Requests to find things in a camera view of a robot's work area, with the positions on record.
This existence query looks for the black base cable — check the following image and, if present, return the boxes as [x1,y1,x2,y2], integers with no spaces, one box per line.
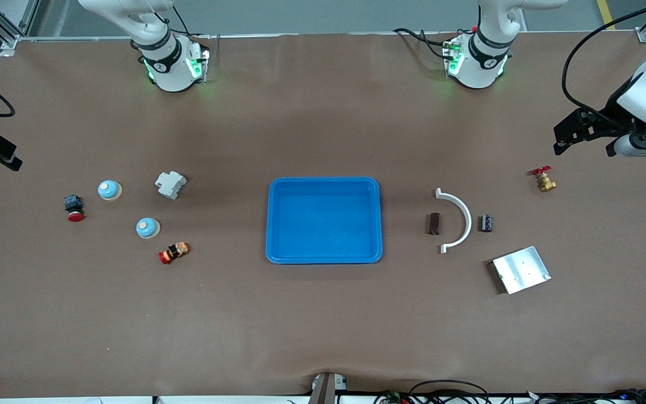
[393,27,453,59]
[169,3,192,36]

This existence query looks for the white circuit breaker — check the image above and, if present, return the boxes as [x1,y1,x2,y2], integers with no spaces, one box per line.
[154,171,188,201]

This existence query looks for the red mushroom push button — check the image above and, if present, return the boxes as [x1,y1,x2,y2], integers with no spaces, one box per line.
[63,194,85,223]

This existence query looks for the coloured connector wires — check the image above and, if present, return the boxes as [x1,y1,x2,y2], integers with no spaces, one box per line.
[373,390,413,404]

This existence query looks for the brown table cover mat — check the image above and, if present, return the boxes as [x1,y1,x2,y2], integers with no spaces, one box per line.
[0,31,646,400]

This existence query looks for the white curved plastic bracket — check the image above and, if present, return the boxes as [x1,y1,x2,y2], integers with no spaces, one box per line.
[435,188,473,254]

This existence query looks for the black cable loop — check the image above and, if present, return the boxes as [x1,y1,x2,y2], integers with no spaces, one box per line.
[410,380,492,404]

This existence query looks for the brass valve red handle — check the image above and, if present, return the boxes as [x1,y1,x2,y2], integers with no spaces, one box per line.
[532,166,557,193]

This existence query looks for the tangled black cable bundle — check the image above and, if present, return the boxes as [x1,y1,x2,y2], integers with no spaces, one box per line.
[525,388,646,404]

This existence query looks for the red yellow emergency stop button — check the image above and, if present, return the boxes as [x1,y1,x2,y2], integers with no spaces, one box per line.
[158,242,190,265]

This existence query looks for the grey metal clamp bracket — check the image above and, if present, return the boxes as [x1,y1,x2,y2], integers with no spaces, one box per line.
[308,372,349,404]

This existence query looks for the blue dome call bell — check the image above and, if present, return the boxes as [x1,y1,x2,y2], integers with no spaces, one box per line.
[136,217,160,240]
[98,180,123,202]

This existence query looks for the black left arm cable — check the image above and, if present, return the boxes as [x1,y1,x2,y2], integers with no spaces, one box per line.
[561,0,646,118]

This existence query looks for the blue plastic tray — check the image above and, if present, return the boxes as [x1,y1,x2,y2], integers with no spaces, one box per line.
[265,177,384,265]

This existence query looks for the silver metal plate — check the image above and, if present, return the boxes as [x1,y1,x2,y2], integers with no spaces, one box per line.
[490,246,552,295]

